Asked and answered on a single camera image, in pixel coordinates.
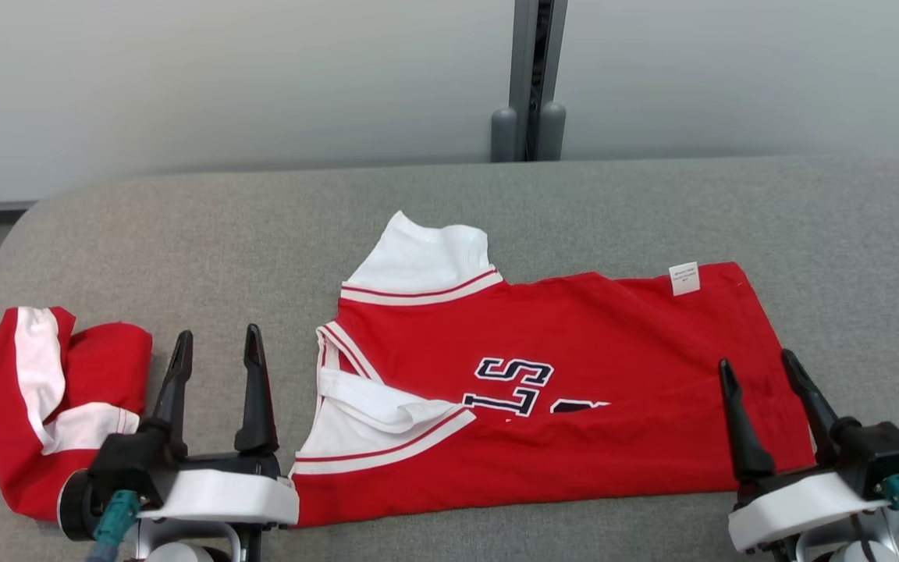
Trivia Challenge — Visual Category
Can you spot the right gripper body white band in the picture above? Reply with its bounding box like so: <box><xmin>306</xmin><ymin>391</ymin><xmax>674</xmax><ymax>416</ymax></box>
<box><xmin>728</xmin><ymin>464</ymin><xmax>891</xmax><ymax>555</ymax></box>

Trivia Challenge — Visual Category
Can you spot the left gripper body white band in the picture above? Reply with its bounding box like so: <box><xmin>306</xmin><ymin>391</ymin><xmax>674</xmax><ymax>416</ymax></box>
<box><xmin>141</xmin><ymin>455</ymin><xmax>300</xmax><ymax>525</ymax></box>

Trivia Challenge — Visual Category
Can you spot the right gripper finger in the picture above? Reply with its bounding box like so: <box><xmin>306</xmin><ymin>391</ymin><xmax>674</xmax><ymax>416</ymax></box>
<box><xmin>719</xmin><ymin>359</ymin><xmax>776</xmax><ymax>483</ymax></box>
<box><xmin>780</xmin><ymin>349</ymin><xmax>860</xmax><ymax>465</ymax></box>

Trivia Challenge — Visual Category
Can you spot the red shorts white stripe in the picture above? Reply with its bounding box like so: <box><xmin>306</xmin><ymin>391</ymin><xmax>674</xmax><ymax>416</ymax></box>
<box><xmin>0</xmin><ymin>306</ymin><xmax>154</xmax><ymax>522</ymax></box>

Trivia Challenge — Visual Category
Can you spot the grey partition post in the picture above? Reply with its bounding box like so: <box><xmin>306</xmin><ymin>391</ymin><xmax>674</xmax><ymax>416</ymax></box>
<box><xmin>508</xmin><ymin>0</ymin><xmax>569</xmax><ymax>162</ymax></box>

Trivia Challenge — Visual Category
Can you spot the red jersey number 23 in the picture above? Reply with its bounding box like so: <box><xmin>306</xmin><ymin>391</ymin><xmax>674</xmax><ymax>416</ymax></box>
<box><xmin>290</xmin><ymin>211</ymin><xmax>817</xmax><ymax>528</ymax></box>

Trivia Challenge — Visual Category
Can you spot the left cable teal connector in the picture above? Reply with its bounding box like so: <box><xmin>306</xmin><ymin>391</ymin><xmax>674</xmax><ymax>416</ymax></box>
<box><xmin>89</xmin><ymin>489</ymin><xmax>142</xmax><ymax>562</ymax></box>

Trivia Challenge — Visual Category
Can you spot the grey cylindrical post foot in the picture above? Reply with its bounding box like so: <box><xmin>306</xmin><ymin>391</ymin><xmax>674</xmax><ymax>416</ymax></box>
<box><xmin>491</xmin><ymin>108</ymin><xmax>519</xmax><ymax>162</ymax></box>
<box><xmin>538</xmin><ymin>101</ymin><xmax>567</xmax><ymax>161</ymax></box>

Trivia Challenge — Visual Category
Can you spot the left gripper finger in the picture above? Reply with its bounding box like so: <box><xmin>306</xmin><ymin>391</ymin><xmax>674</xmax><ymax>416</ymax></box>
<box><xmin>141</xmin><ymin>330</ymin><xmax>194</xmax><ymax>461</ymax></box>
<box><xmin>233</xmin><ymin>324</ymin><xmax>279</xmax><ymax>455</ymax></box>

